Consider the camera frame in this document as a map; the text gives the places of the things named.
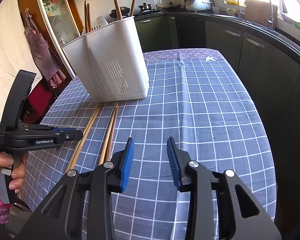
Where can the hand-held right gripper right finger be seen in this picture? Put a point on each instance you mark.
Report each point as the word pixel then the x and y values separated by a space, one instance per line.
pixel 173 166

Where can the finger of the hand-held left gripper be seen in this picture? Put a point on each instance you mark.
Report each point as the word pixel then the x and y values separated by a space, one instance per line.
pixel 71 136

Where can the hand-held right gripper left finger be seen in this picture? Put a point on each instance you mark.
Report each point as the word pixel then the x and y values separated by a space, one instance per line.
pixel 127 166

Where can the light wooden chopstick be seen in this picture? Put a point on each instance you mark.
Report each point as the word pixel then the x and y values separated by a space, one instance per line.
pixel 85 138
pixel 107 135
pixel 82 137
pixel 112 135

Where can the white plastic utensil holder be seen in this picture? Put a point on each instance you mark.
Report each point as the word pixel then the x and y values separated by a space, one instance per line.
pixel 115 55

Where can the clear plastic spoon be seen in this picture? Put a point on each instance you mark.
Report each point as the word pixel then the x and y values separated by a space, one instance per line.
pixel 101 21

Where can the dark patterned chopstick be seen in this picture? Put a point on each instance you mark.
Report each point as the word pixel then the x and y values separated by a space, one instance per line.
pixel 89 17
pixel 85 17

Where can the person's left hand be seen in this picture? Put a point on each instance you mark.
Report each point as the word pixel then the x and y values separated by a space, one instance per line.
pixel 18 172

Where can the red cushioned wooden chair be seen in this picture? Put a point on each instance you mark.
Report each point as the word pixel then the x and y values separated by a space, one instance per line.
pixel 38 100

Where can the blue checked tablecloth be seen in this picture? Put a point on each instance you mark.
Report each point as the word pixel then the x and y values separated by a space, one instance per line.
pixel 190 100

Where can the purple checked apron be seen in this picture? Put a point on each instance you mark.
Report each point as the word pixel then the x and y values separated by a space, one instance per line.
pixel 42 52

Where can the white cloth sheet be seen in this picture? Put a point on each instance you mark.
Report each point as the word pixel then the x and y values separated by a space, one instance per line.
pixel 7 50

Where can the glass sliding door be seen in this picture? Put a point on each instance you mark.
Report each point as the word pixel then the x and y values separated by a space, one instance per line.
pixel 55 10

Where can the black wok with lid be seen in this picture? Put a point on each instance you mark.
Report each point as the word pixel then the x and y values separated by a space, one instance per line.
pixel 123 10

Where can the gas stove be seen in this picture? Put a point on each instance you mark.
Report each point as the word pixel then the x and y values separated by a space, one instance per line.
pixel 150 12

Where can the small dark pot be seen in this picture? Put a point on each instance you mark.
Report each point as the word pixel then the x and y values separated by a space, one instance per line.
pixel 145 7

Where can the black frying pan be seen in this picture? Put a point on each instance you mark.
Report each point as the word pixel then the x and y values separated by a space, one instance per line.
pixel 172 6

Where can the white rice cooker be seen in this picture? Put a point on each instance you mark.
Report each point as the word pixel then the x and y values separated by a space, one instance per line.
pixel 198 3

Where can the ceramic mug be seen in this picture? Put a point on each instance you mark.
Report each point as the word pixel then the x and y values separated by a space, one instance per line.
pixel 231 12

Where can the steel kitchen sink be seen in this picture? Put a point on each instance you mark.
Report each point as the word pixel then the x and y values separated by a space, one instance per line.
pixel 290 40

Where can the small steel faucet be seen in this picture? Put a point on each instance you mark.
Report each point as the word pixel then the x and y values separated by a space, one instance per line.
pixel 238 5

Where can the yellow plastic tray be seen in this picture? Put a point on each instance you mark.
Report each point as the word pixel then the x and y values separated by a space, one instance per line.
pixel 236 3

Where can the wooden cutting board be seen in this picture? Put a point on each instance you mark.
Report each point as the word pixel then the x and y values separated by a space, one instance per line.
pixel 256 8

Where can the tall steel faucet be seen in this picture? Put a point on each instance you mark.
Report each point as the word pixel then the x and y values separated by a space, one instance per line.
pixel 272 10

